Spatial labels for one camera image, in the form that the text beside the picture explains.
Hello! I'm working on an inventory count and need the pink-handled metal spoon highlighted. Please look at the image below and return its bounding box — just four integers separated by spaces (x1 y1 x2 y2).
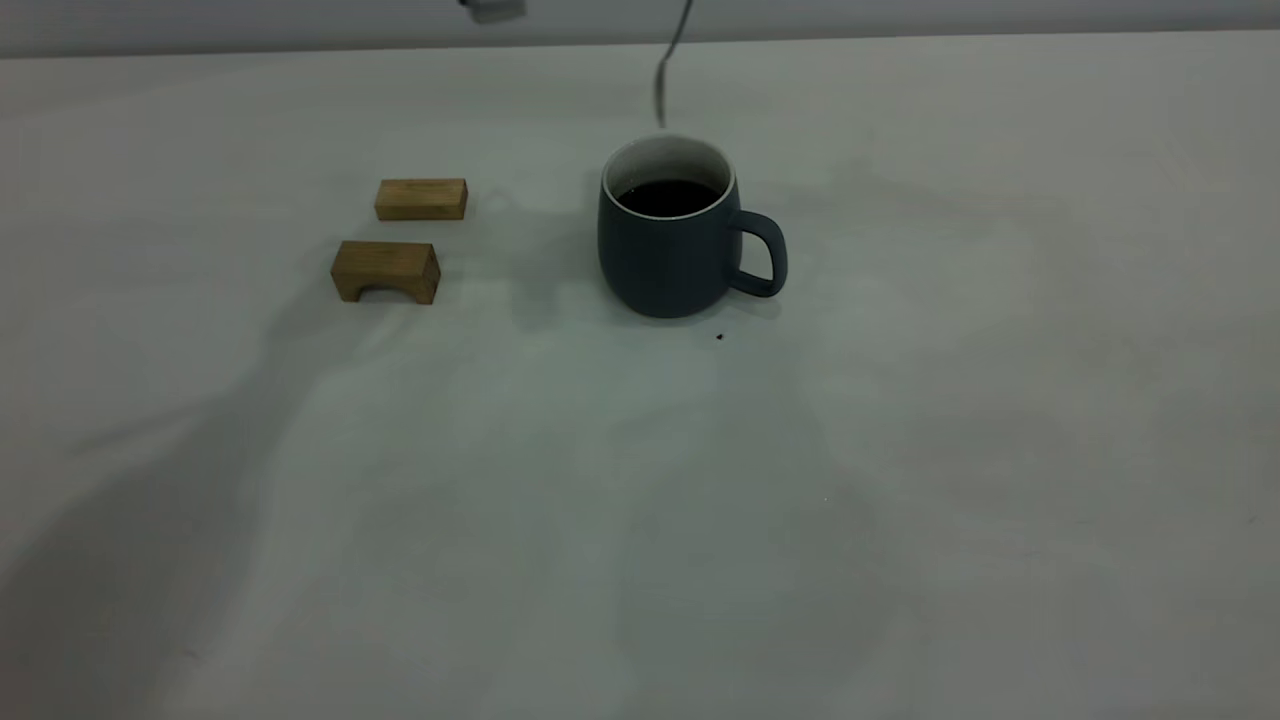
654 0 694 129

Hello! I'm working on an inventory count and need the arched wooden block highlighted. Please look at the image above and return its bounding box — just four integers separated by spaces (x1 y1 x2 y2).
331 240 442 307

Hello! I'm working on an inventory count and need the dark grey ceramic cup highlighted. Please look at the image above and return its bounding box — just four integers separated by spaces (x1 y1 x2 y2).
597 136 789 320

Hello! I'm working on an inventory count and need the flat rectangular wooden block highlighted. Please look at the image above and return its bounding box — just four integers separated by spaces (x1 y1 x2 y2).
375 178 469 222

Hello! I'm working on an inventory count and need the dark coffee liquid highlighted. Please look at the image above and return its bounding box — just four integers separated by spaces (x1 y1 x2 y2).
615 179 723 219

